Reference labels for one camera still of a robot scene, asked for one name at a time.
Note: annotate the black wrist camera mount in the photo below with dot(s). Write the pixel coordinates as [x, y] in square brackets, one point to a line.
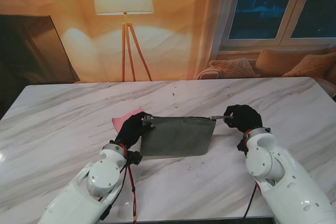
[242, 148]
[134, 158]

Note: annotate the beige sofa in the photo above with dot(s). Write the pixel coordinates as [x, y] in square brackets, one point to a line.
[262, 56]

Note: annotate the cream knitted cushion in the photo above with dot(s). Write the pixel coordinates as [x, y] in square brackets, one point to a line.
[233, 68]

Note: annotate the pink document folder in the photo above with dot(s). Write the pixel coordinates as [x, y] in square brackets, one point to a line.
[120, 121]

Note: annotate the orange knitted cushion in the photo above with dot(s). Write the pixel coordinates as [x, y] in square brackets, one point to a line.
[312, 65]

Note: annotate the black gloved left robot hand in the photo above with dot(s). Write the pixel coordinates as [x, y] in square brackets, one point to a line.
[131, 132]

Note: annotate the white framed window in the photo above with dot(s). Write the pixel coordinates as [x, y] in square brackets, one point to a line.
[281, 6]

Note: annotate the dark flat television screen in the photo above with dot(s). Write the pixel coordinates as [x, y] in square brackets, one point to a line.
[31, 51]

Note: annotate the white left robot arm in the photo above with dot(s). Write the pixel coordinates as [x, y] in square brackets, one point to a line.
[86, 192]

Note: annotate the plain orange cushion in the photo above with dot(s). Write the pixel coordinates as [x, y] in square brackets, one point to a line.
[278, 62]

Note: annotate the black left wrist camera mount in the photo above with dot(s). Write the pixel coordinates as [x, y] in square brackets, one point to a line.
[134, 158]

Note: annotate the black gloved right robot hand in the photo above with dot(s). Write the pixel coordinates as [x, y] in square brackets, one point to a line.
[246, 119]

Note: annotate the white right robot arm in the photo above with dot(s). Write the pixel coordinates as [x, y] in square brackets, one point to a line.
[283, 179]

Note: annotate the grey suede zipper pouch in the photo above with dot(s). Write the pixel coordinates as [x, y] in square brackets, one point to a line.
[176, 137]

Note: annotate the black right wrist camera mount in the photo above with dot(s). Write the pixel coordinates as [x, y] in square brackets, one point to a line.
[242, 148]

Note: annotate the sheer beige curtain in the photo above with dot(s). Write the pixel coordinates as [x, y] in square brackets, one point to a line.
[210, 24]

